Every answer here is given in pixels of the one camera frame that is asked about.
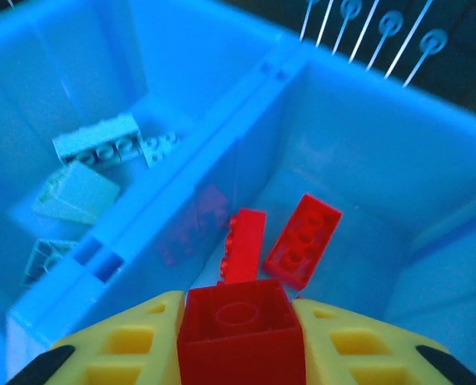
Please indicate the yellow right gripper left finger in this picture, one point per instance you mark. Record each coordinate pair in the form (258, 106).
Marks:
(117, 353)

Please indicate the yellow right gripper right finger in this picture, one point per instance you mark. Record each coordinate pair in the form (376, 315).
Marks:
(366, 357)

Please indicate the red square lego brick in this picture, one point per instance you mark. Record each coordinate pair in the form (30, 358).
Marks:
(241, 353)

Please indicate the blue bin with red legos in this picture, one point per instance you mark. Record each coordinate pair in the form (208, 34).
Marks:
(362, 140)

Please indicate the blue bin with pale legos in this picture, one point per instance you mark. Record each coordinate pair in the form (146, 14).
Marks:
(81, 60)

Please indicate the long red lego brick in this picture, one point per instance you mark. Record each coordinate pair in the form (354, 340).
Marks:
(302, 240)
(245, 244)

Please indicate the pale blue sloped lego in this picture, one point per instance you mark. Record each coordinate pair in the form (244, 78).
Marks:
(77, 192)

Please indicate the small pale blue lego plate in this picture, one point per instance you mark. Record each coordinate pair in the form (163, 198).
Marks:
(159, 150)

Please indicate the long pale blue lego brick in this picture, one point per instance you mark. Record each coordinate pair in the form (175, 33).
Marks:
(93, 140)

